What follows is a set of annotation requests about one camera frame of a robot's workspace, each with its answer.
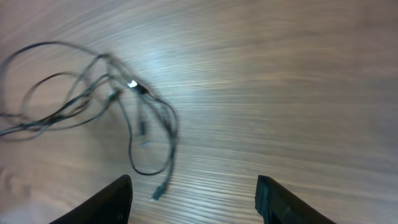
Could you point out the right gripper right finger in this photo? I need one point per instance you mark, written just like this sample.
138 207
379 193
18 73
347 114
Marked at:
277 205

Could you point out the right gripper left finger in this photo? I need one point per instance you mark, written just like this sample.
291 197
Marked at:
110 205

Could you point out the black usb cable thick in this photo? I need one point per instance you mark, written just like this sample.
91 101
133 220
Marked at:
164 112

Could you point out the black usb cable thin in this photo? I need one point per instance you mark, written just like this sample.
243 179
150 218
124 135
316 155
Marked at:
42 125

